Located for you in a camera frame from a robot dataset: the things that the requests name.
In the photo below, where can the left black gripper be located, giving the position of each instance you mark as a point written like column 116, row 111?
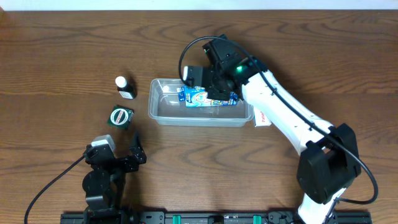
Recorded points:
column 123, row 161

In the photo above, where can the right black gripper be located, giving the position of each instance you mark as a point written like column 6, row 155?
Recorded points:
column 218, row 83

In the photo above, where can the clear plastic container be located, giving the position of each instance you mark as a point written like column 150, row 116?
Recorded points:
column 166, row 108

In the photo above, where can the white Panadol box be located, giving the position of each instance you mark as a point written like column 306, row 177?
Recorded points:
column 260, row 119

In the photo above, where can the dark bottle white cap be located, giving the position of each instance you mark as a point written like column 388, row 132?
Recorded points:
column 126, row 90

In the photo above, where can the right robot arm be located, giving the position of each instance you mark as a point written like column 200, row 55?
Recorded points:
column 328, row 155

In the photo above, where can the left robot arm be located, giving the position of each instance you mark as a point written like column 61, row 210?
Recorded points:
column 104, row 185

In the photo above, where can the black mounting rail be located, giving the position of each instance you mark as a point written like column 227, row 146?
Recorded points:
column 276, row 217

